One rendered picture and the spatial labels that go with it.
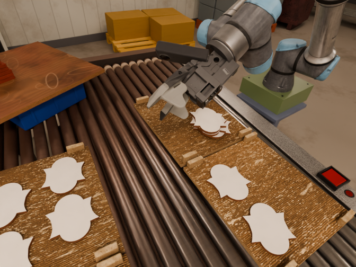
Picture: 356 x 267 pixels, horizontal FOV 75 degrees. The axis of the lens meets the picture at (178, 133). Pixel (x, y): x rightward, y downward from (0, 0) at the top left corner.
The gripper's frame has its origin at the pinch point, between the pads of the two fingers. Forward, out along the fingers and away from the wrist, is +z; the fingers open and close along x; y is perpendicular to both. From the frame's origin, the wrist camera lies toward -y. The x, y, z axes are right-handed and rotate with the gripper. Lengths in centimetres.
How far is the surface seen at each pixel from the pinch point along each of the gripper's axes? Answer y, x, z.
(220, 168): 21.9, 31.3, -2.2
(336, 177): 54, 38, -28
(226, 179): 25.6, 28.3, -0.8
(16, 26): -291, 235, 42
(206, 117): 5.5, 42.4, -13.5
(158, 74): -34, 77, -19
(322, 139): 95, 201, -101
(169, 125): -3.5, 45.1, -1.3
